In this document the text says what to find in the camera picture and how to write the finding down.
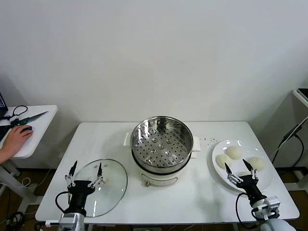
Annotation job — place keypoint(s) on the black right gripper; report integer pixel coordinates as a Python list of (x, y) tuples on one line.
[(250, 186)]

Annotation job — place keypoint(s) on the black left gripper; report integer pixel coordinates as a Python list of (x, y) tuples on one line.
[(78, 192)]

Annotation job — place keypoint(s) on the white steamed baozi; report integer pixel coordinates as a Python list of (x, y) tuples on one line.
[(258, 163), (221, 160), (243, 173), (235, 152)]

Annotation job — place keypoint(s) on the round glass pot lid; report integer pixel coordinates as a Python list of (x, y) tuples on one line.
[(113, 192)]

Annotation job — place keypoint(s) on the blue computer mouse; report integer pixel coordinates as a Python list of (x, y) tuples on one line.
[(29, 128)]

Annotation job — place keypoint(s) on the bare person forearm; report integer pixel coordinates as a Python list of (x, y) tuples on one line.
[(3, 156)]

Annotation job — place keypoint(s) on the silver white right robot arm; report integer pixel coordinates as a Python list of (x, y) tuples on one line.
[(276, 223)]

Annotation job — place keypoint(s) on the bare person hand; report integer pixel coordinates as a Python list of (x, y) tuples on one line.
[(16, 139)]

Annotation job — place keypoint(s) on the round white plate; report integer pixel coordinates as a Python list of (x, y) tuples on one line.
[(222, 173)]

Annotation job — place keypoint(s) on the white side table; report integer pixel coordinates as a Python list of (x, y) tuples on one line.
[(41, 130)]

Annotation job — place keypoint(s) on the black laptop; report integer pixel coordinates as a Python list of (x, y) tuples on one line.
[(2, 103)]

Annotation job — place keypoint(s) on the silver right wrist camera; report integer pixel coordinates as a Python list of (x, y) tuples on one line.
[(272, 204)]

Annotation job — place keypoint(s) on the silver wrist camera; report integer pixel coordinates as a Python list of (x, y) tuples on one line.
[(51, 222), (272, 204)]

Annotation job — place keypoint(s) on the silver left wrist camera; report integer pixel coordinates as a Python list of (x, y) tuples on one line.
[(51, 222)]

